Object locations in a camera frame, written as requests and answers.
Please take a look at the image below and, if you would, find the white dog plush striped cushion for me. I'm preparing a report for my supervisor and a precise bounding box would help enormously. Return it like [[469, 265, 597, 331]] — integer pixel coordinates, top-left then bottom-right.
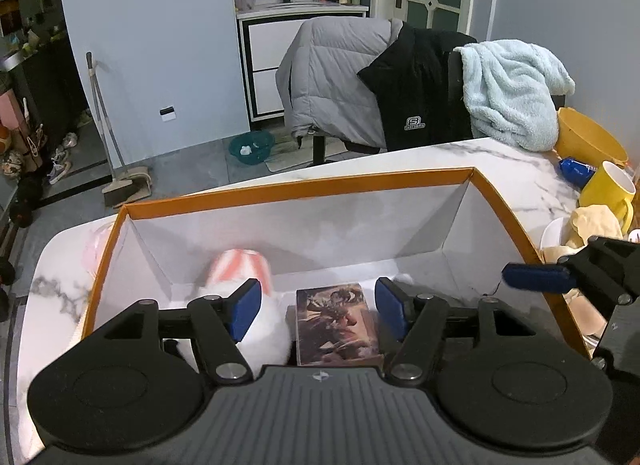
[[165, 248, 293, 376]]

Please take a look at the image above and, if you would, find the yellow cup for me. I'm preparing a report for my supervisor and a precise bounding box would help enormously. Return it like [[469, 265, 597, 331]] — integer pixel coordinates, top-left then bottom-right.
[[579, 161, 637, 233]]

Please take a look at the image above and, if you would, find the teal basin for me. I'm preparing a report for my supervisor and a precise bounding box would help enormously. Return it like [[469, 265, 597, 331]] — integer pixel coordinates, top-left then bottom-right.
[[229, 132, 275, 166]]

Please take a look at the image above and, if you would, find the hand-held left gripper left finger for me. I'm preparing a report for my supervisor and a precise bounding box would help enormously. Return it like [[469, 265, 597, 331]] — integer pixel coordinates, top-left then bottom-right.
[[95, 279, 263, 386]]

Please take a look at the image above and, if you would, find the orange cardboard box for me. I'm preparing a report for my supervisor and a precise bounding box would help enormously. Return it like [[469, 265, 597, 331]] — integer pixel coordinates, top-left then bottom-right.
[[80, 168, 593, 361]]

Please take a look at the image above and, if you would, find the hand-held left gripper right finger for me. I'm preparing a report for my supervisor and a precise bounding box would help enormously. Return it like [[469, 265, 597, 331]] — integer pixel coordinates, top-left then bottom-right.
[[375, 277, 541, 385]]

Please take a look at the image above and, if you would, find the white vanity cabinet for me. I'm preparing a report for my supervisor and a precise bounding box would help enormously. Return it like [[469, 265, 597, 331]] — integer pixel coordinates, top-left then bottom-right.
[[236, 4, 370, 122]]

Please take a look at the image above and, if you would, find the black chair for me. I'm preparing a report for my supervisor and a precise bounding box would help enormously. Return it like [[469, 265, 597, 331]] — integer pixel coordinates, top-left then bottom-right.
[[295, 48, 463, 167]]

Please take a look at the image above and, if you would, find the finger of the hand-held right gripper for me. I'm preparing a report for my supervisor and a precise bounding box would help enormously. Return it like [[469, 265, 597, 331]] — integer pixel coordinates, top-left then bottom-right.
[[501, 254, 633, 306]]

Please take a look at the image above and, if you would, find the light blue fleece towel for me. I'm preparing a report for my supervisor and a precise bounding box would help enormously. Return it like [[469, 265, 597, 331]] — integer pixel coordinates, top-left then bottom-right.
[[454, 41, 576, 151]]

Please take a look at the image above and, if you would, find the blue crumpled packet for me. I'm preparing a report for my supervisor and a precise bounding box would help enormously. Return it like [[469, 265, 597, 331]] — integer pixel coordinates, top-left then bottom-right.
[[559, 158, 597, 186]]

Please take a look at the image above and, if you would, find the grey puffer jacket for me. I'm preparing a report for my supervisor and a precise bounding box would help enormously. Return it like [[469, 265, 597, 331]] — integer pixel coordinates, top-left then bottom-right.
[[276, 16, 406, 151]]

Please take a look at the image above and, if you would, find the illustrated card box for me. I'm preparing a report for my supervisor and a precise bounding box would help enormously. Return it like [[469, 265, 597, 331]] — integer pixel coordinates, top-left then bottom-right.
[[295, 283, 386, 366]]

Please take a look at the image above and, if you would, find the broom with dustpan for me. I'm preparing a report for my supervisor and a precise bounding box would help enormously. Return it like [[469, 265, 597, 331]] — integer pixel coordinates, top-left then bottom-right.
[[86, 52, 153, 208]]

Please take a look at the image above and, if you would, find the black dumbbell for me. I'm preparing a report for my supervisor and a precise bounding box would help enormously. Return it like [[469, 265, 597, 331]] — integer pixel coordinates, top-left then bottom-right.
[[10, 178, 43, 223]]

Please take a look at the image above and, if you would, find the pink massage hammer rope handle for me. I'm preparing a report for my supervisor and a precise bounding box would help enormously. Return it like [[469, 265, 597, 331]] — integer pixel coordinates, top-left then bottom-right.
[[82, 224, 117, 278]]

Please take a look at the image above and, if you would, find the yellow bowl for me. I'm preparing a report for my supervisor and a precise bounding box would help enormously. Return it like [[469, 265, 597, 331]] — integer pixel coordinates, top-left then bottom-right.
[[555, 106, 630, 168]]

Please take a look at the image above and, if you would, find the black jacket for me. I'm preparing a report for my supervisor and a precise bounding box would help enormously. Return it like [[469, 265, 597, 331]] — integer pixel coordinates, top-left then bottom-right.
[[356, 22, 478, 152]]

